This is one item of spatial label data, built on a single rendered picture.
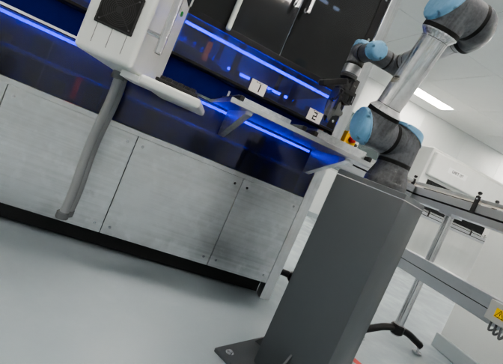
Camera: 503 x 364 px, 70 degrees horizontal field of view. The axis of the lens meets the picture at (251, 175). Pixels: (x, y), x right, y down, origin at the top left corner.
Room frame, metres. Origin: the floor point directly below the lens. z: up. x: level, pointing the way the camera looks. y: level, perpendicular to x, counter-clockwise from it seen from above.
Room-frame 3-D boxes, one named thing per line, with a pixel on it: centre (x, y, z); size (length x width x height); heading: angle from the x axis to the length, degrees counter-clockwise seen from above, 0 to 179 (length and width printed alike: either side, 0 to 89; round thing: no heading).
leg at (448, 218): (2.08, -1.13, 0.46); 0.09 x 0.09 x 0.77; 19
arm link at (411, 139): (1.31, -0.44, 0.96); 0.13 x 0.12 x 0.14; 108
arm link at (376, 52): (1.50, -0.26, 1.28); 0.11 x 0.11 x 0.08; 18
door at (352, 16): (1.90, -0.10, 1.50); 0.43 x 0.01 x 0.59; 109
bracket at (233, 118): (1.61, 0.16, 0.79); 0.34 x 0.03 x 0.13; 19
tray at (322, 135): (1.72, -0.25, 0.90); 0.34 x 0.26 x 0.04; 18
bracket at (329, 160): (1.78, -0.31, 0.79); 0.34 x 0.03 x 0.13; 19
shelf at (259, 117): (1.71, -0.07, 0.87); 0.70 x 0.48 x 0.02; 109
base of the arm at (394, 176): (1.31, -0.45, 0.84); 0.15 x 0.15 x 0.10
